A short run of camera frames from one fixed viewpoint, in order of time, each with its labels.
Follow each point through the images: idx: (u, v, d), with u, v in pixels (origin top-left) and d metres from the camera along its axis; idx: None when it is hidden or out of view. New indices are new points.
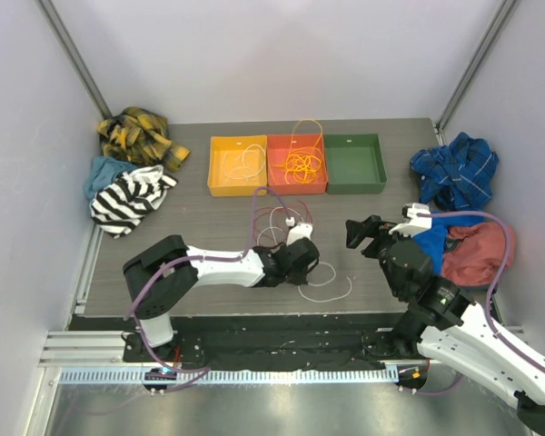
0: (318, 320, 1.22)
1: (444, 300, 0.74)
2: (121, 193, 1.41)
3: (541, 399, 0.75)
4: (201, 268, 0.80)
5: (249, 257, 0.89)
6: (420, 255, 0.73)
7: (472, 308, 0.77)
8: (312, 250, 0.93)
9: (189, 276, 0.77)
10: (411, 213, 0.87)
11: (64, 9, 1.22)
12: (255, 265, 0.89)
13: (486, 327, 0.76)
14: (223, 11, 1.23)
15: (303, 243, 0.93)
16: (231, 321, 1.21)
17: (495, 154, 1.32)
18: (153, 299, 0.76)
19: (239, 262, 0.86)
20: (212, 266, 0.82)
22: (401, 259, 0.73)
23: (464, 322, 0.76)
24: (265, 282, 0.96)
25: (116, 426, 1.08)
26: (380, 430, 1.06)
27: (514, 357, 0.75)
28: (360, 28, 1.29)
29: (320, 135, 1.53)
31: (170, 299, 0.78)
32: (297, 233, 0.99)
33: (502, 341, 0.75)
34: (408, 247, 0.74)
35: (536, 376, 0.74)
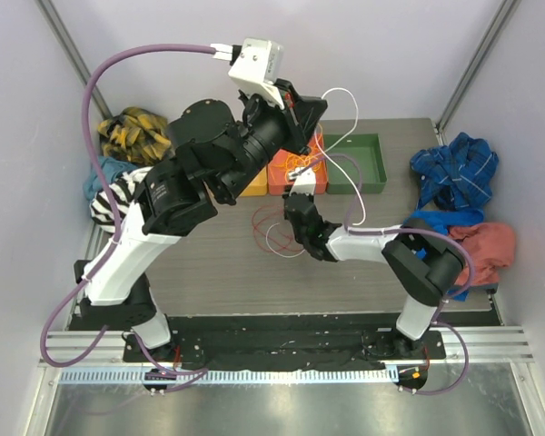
0: (318, 321, 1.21)
1: (322, 233, 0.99)
2: (121, 193, 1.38)
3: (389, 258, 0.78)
4: (94, 291, 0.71)
5: (130, 226, 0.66)
6: (305, 202, 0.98)
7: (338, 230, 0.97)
8: (211, 129, 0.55)
9: (88, 308, 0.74)
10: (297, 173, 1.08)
11: (65, 10, 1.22)
12: (133, 233, 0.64)
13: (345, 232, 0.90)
14: (223, 10, 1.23)
15: (179, 126, 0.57)
16: (231, 321, 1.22)
17: (495, 154, 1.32)
18: (119, 320, 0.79)
19: (120, 246, 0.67)
20: (100, 280, 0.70)
22: (291, 205, 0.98)
23: (331, 236, 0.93)
24: (176, 223, 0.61)
25: (116, 426, 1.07)
26: (380, 430, 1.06)
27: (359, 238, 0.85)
28: (359, 29, 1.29)
29: (320, 135, 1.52)
31: (115, 318, 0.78)
32: (244, 77, 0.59)
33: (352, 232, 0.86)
34: (296, 198, 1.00)
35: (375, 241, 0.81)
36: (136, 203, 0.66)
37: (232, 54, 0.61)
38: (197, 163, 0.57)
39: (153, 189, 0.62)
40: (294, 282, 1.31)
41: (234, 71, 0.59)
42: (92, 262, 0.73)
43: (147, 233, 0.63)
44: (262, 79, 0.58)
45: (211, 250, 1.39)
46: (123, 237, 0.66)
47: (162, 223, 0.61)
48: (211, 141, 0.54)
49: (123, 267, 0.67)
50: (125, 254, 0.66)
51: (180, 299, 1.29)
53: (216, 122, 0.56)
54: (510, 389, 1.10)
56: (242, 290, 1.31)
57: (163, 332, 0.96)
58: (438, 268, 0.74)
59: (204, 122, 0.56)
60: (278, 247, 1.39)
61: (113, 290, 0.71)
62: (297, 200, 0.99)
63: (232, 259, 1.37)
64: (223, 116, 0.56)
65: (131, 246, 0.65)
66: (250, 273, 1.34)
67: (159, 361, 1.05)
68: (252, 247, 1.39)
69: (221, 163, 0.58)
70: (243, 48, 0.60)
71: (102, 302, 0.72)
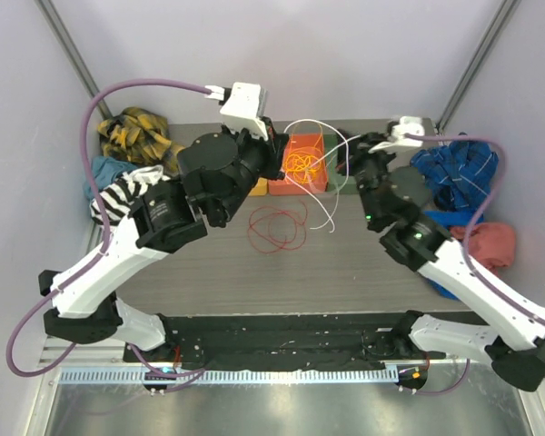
0: (318, 320, 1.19)
1: (420, 233, 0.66)
2: (121, 193, 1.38)
3: (519, 341, 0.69)
4: (64, 302, 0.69)
5: (118, 240, 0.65)
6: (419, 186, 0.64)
7: (449, 243, 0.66)
8: (219, 158, 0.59)
9: (54, 322, 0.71)
10: (398, 132, 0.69)
11: (64, 9, 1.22)
12: (124, 247, 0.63)
13: (462, 264, 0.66)
14: (222, 10, 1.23)
15: (187, 154, 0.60)
16: (231, 321, 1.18)
17: (495, 154, 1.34)
18: (81, 335, 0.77)
19: (104, 259, 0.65)
20: (74, 291, 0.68)
22: (400, 187, 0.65)
23: (438, 257, 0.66)
24: (171, 242, 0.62)
25: (116, 426, 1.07)
26: (380, 430, 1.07)
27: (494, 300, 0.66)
28: (358, 29, 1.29)
29: (320, 135, 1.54)
31: (77, 332, 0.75)
32: (234, 114, 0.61)
33: (481, 279, 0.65)
34: (408, 175, 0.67)
35: (513, 318, 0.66)
36: (130, 216, 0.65)
37: (223, 94, 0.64)
38: (201, 187, 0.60)
39: (153, 207, 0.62)
40: (294, 282, 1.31)
41: (225, 108, 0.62)
42: (65, 272, 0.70)
43: (140, 247, 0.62)
44: (252, 115, 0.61)
45: (211, 250, 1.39)
46: (111, 250, 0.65)
47: (157, 240, 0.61)
48: (218, 169, 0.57)
49: (106, 280, 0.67)
50: (108, 267, 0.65)
51: (179, 299, 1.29)
53: (223, 152, 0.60)
54: (509, 389, 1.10)
56: (242, 290, 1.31)
57: (160, 328, 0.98)
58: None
59: (214, 153, 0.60)
60: (276, 246, 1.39)
61: (83, 302, 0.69)
62: (407, 181, 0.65)
63: (232, 259, 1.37)
64: (231, 148, 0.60)
65: (117, 260, 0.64)
66: (250, 273, 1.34)
67: (156, 360, 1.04)
68: (252, 247, 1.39)
69: (222, 189, 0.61)
70: (233, 90, 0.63)
71: (70, 313, 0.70)
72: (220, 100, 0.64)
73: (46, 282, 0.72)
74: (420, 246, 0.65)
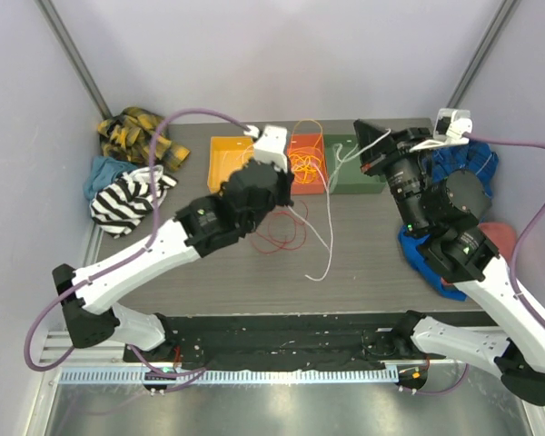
0: (318, 320, 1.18)
1: (466, 247, 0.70)
2: (121, 193, 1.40)
3: None
4: (93, 292, 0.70)
5: (163, 238, 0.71)
6: (475, 197, 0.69)
7: (495, 261, 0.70)
8: (267, 177, 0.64)
9: (71, 313, 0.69)
10: (453, 131, 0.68)
11: (64, 9, 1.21)
12: (173, 245, 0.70)
13: (507, 285, 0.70)
14: (223, 10, 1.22)
15: (240, 173, 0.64)
16: (231, 321, 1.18)
17: (495, 154, 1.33)
18: (82, 334, 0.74)
19: (146, 253, 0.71)
20: (106, 282, 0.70)
22: (456, 198, 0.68)
23: (485, 275, 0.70)
24: (212, 245, 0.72)
25: (117, 427, 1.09)
26: (380, 430, 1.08)
27: (532, 324, 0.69)
28: (359, 29, 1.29)
29: (320, 135, 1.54)
31: (84, 330, 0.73)
32: (264, 149, 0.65)
33: (524, 303, 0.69)
34: (461, 183, 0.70)
35: None
36: (175, 220, 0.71)
37: (257, 133, 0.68)
38: (249, 203, 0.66)
39: (202, 214, 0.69)
40: (294, 282, 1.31)
41: (257, 143, 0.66)
42: (94, 265, 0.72)
43: (189, 244, 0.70)
44: (281, 151, 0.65)
45: None
46: (155, 245, 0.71)
47: (203, 243, 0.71)
48: (267, 189, 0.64)
49: (143, 272, 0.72)
50: (151, 262, 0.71)
51: (180, 299, 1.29)
53: (272, 173, 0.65)
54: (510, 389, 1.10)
56: (242, 290, 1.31)
57: (160, 325, 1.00)
58: None
59: (264, 172, 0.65)
60: (276, 247, 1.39)
61: (110, 296, 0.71)
62: (461, 192, 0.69)
63: (232, 259, 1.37)
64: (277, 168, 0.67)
65: (163, 256, 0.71)
66: (250, 273, 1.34)
67: (153, 361, 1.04)
68: (252, 247, 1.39)
69: (260, 204, 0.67)
70: (268, 131, 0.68)
71: (94, 306, 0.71)
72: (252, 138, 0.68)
73: (67, 275, 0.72)
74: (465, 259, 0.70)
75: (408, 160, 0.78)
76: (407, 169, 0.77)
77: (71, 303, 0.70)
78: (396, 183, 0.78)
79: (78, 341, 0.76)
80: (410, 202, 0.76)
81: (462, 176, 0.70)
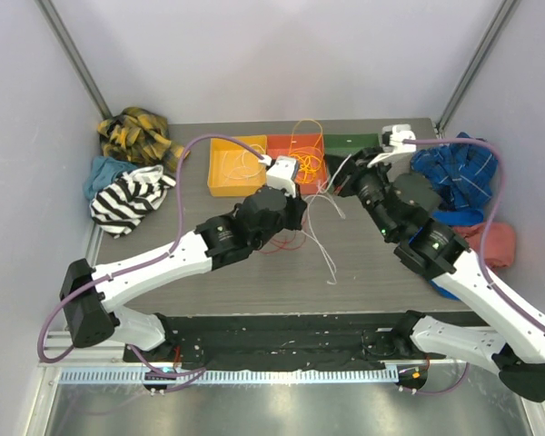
0: (318, 320, 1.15)
1: (436, 242, 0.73)
2: (121, 193, 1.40)
3: (532, 356, 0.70)
4: (112, 289, 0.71)
5: (185, 246, 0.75)
6: (424, 193, 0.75)
7: (466, 254, 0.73)
8: (279, 202, 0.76)
9: (90, 306, 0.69)
10: (395, 141, 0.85)
11: (64, 9, 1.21)
12: (193, 253, 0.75)
13: (480, 276, 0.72)
14: (223, 10, 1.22)
15: (254, 199, 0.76)
16: (231, 320, 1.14)
17: (495, 154, 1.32)
18: (85, 332, 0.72)
19: (168, 259, 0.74)
20: (126, 280, 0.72)
22: (407, 194, 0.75)
23: (456, 269, 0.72)
24: (225, 260, 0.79)
25: (117, 427, 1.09)
26: (380, 430, 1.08)
27: (510, 312, 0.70)
28: (359, 29, 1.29)
29: (320, 135, 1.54)
31: (90, 328, 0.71)
32: (277, 176, 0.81)
33: (498, 292, 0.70)
34: (413, 185, 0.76)
35: (529, 331, 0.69)
36: (195, 232, 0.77)
37: (270, 162, 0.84)
38: (258, 222, 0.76)
39: (221, 230, 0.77)
40: (293, 282, 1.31)
41: (270, 172, 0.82)
42: (113, 263, 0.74)
43: (208, 256, 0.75)
44: (289, 178, 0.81)
45: None
46: (177, 252, 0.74)
47: (217, 260, 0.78)
48: (277, 212, 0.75)
49: (162, 278, 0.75)
50: (171, 267, 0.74)
51: (179, 299, 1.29)
53: (278, 198, 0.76)
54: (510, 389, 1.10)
56: (242, 290, 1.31)
57: (160, 325, 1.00)
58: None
59: (272, 197, 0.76)
60: (276, 247, 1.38)
61: (125, 295, 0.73)
62: (413, 188, 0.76)
63: None
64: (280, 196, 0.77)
65: (183, 263, 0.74)
66: (250, 273, 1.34)
67: (152, 361, 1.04)
68: None
69: (268, 225, 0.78)
70: (280, 160, 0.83)
71: (109, 303, 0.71)
72: (267, 166, 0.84)
73: (87, 271, 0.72)
74: (434, 253, 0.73)
75: (371, 175, 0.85)
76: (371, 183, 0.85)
77: (89, 298, 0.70)
78: (364, 196, 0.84)
79: (78, 340, 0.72)
80: (378, 209, 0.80)
81: (413, 177, 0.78)
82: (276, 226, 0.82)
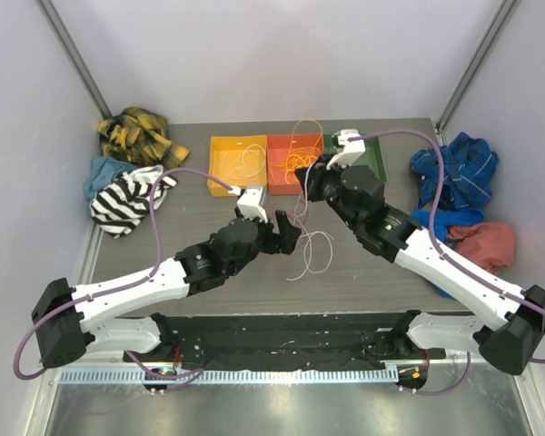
0: (318, 320, 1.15)
1: (390, 224, 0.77)
2: (121, 193, 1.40)
3: (494, 321, 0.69)
4: (92, 310, 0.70)
5: (165, 271, 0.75)
6: (370, 178, 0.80)
7: (418, 232, 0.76)
8: (250, 232, 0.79)
9: (67, 324, 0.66)
10: (342, 141, 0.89)
11: (64, 9, 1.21)
12: (173, 280, 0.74)
13: (431, 249, 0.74)
14: (223, 10, 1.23)
15: (226, 230, 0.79)
16: (231, 320, 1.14)
17: (495, 154, 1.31)
18: (57, 351, 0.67)
19: (148, 282, 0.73)
20: (106, 302, 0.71)
22: (350, 182, 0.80)
23: (408, 244, 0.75)
24: (203, 287, 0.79)
25: (116, 427, 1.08)
26: (380, 430, 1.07)
27: (463, 280, 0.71)
28: (359, 29, 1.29)
29: (320, 135, 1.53)
31: (63, 347, 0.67)
32: (246, 204, 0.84)
33: (450, 262, 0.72)
34: (360, 173, 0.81)
35: (483, 295, 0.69)
36: (175, 259, 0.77)
37: (240, 192, 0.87)
38: (230, 252, 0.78)
39: (198, 259, 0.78)
40: (293, 282, 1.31)
41: (239, 201, 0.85)
42: (94, 284, 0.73)
43: (186, 282, 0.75)
44: (257, 204, 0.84)
45: None
46: (157, 276, 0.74)
47: (193, 289, 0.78)
48: (249, 242, 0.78)
49: (140, 302, 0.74)
50: (151, 292, 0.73)
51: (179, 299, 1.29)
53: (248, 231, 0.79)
54: (509, 389, 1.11)
56: (242, 290, 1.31)
57: (153, 328, 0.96)
58: (523, 331, 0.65)
59: (242, 229, 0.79)
60: None
61: (103, 316, 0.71)
62: (356, 176, 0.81)
63: None
64: (252, 230, 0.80)
65: (162, 287, 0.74)
66: (250, 273, 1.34)
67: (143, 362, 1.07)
68: None
69: (242, 253, 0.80)
70: (248, 189, 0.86)
71: (86, 324, 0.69)
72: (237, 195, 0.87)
73: (67, 291, 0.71)
74: (391, 235, 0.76)
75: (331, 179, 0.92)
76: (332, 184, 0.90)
77: (65, 317, 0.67)
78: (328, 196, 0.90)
79: (46, 358, 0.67)
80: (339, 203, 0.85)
81: (357, 167, 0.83)
82: (251, 253, 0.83)
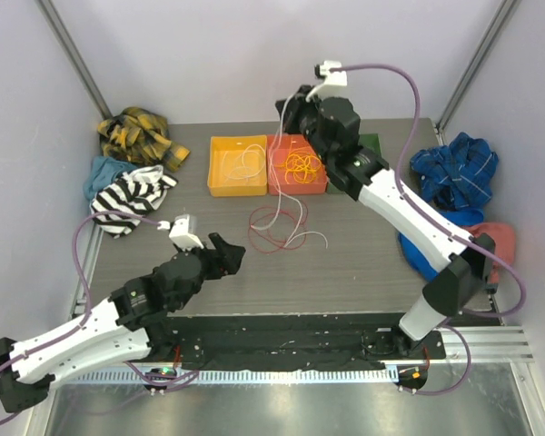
0: (318, 320, 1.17)
1: (358, 163, 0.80)
2: (121, 193, 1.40)
3: (440, 261, 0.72)
4: (26, 366, 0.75)
5: (97, 316, 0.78)
6: (349, 112, 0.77)
7: (384, 172, 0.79)
8: (191, 270, 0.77)
9: None
10: (324, 72, 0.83)
11: (64, 9, 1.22)
12: (105, 325, 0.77)
13: (394, 189, 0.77)
14: (223, 10, 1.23)
15: (169, 264, 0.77)
16: (231, 320, 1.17)
17: (495, 154, 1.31)
18: (12, 402, 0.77)
19: (79, 332, 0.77)
20: (41, 356, 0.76)
22: (329, 113, 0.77)
23: (372, 182, 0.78)
24: (142, 322, 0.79)
25: (116, 427, 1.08)
26: (380, 430, 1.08)
27: (418, 219, 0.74)
28: (359, 29, 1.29)
29: None
31: (16, 398, 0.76)
32: (177, 234, 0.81)
33: (408, 201, 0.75)
34: (340, 104, 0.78)
35: (433, 235, 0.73)
36: (110, 301, 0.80)
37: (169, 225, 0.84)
38: (172, 288, 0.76)
39: (133, 296, 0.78)
40: (293, 282, 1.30)
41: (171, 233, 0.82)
42: (31, 340, 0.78)
43: (118, 324, 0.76)
44: (188, 232, 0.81)
45: None
46: (89, 324, 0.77)
47: (132, 323, 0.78)
48: (190, 279, 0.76)
49: (78, 349, 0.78)
50: (84, 338, 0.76)
51: None
53: (186, 271, 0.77)
54: (509, 389, 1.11)
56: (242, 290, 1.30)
57: (138, 337, 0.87)
58: (460, 270, 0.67)
59: (182, 264, 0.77)
60: (276, 247, 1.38)
61: (44, 367, 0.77)
62: (337, 107, 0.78)
63: None
64: (192, 267, 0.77)
65: (94, 333, 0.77)
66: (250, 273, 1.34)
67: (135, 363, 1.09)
68: (252, 247, 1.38)
69: (186, 290, 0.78)
70: (177, 220, 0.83)
71: (31, 377, 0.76)
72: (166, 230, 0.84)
73: (4, 350, 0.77)
74: (359, 173, 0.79)
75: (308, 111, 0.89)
76: (308, 116, 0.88)
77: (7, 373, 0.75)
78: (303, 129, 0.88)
79: (9, 407, 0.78)
80: (312, 137, 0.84)
81: (337, 98, 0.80)
82: (196, 288, 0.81)
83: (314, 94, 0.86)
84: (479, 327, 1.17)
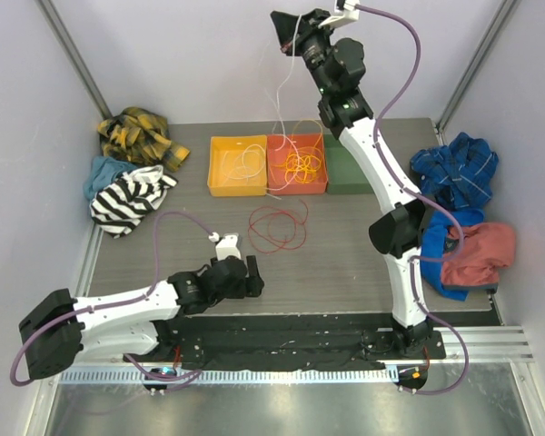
0: (318, 320, 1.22)
1: (347, 106, 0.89)
2: (121, 193, 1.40)
3: (386, 205, 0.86)
4: (92, 321, 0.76)
5: (159, 292, 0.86)
6: (358, 57, 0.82)
7: (368, 120, 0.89)
8: (240, 270, 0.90)
9: (69, 333, 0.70)
10: (348, 7, 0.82)
11: (64, 9, 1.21)
12: (166, 304, 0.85)
13: (369, 136, 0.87)
14: (224, 10, 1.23)
15: (227, 263, 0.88)
16: (231, 321, 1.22)
17: (495, 154, 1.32)
18: (48, 361, 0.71)
19: (143, 302, 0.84)
20: (105, 315, 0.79)
22: (341, 54, 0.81)
23: (353, 125, 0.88)
24: (188, 311, 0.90)
25: (116, 427, 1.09)
26: (380, 430, 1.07)
27: (381, 167, 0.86)
28: (360, 29, 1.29)
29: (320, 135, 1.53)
31: (55, 357, 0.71)
32: (225, 247, 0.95)
33: (378, 150, 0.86)
34: (352, 48, 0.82)
35: (389, 184, 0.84)
36: (168, 282, 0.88)
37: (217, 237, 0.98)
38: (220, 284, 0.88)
39: (189, 283, 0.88)
40: (293, 282, 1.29)
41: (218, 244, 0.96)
42: (94, 298, 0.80)
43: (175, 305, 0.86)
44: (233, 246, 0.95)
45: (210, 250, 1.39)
46: (153, 297, 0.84)
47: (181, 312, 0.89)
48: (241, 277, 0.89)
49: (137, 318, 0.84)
50: (147, 309, 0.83)
51: None
53: (237, 270, 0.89)
54: (509, 389, 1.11)
56: None
57: None
58: (401, 216, 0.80)
59: (233, 265, 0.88)
60: (276, 247, 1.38)
61: (99, 328, 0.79)
62: (350, 51, 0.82)
63: None
64: (240, 269, 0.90)
65: (155, 307, 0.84)
66: None
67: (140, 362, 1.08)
68: (252, 247, 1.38)
69: (230, 286, 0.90)
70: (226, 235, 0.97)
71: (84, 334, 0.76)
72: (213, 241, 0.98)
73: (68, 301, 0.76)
74: (345, 115, 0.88)
75: (317, 39, 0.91)
76: (317, 45, 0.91)
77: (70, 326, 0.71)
78: (309, 57, 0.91)
79: (39, 366, 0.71)
80: (317, 69, 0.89)
81: (351, 40, 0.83)
82: (234, 289, 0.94)
83: (328, 24, 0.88)
84: (480, 327, 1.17)
